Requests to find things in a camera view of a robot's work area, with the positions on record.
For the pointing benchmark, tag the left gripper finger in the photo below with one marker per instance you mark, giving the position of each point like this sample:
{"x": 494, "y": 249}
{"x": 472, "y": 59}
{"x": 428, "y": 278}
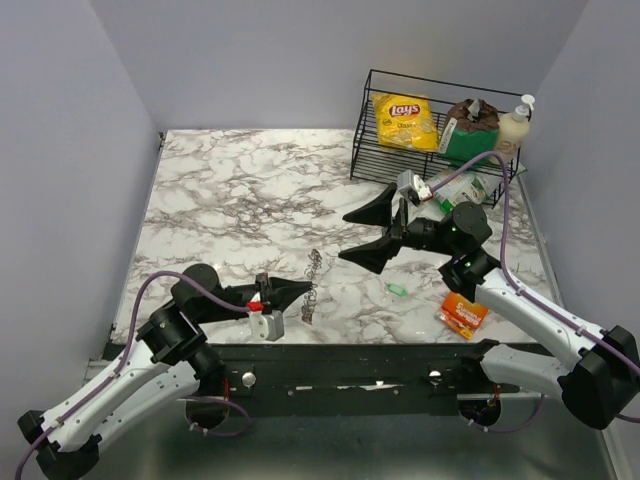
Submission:
{"x": 282, "y": 299}
{"x": 284, "y": 284}

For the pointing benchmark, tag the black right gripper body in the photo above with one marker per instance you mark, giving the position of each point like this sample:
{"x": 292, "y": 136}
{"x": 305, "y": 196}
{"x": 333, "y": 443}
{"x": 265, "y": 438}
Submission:
{"x": 416, "y": 232}

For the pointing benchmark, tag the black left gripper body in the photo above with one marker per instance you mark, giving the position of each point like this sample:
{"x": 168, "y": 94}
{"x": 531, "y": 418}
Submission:
{"x": 241, "y": 295}

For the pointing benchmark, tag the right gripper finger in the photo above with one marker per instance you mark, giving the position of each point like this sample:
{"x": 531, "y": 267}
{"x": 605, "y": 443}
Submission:
{"x": 377, "y": 212}
{"x": 373, "y": 256}

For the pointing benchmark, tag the green key tag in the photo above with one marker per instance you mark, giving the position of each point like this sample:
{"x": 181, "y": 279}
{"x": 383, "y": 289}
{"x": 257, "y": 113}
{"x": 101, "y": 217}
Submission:
{"x": 396, "y": 289}

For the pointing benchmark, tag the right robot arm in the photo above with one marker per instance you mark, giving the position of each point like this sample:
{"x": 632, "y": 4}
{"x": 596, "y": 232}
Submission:
{"x": 593, "y": 371}

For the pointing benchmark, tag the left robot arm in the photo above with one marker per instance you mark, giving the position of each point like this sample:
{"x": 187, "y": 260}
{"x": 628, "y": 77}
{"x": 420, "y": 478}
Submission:
{"x": 165, "y": 359}

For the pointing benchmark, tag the green white snack bag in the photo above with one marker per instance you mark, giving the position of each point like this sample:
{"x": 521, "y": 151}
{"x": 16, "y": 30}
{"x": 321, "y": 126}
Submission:
{"x": 469, "y": 186}

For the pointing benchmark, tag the yellow Lays chips bag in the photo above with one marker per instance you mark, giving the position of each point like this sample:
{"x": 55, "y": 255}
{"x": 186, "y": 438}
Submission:
{"x": 405, "y": 122}

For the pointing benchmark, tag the orange razor blade box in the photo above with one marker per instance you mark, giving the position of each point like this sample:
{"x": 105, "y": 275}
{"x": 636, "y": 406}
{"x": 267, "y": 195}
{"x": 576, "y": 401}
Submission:
{"x": 461, "y": 316}

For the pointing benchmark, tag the green brown coffee bag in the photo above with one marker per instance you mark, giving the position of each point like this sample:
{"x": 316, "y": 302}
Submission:
{"x": 471, "y": 127}

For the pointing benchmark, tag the cream lotion pump bottle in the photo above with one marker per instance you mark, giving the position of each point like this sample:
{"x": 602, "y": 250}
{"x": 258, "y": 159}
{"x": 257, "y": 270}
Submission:
{"x": 514, "y": 127}

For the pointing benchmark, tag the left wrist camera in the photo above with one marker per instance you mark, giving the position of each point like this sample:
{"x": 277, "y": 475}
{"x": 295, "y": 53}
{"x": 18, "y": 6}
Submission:
{"x": 266, "y": 327}

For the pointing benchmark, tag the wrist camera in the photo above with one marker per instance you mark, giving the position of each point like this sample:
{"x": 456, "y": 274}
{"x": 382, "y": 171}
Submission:
{"x": 413, "y": 188}
{"x": 266, "y": 327}

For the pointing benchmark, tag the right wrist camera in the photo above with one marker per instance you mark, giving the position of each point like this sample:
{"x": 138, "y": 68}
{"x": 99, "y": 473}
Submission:
{"x": 413, "y": 188}

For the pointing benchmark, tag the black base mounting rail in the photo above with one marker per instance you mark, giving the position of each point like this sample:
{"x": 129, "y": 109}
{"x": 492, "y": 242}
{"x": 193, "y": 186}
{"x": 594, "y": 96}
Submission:
{"x": 348, "y": 379}

